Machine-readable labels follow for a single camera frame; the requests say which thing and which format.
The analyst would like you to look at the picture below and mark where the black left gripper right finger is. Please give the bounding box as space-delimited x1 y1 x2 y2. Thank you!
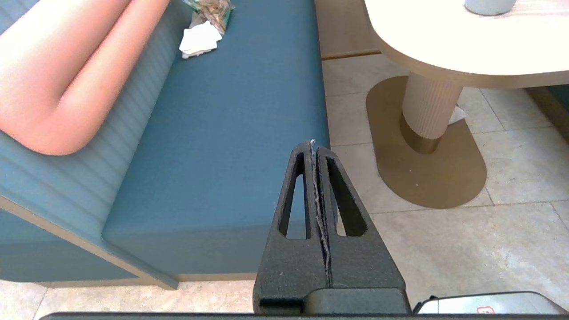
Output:
315 145 406 289

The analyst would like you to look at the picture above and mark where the white robot base panel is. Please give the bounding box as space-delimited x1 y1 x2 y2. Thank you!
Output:
413 291 569 315

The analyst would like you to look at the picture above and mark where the pink bolster cushion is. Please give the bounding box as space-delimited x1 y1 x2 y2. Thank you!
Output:
0 0 172 156

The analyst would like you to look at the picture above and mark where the white paper scrap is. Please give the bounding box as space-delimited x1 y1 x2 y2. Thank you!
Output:
448 105 469 125

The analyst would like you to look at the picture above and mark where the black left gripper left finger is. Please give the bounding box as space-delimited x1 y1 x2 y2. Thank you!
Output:
252 140 332 314

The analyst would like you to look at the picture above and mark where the white paper napkins stack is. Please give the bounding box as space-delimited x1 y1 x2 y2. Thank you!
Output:
179 21 223 60

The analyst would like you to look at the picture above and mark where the grey-blue plastic cup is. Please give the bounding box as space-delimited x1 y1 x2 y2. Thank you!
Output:
465 0 517 16

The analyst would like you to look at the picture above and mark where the crinkled snack bag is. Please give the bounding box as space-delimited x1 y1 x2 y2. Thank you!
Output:
184 0 235 35

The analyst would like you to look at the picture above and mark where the blue ribbed bench sofa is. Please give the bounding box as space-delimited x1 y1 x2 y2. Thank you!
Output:
0 0 332 290

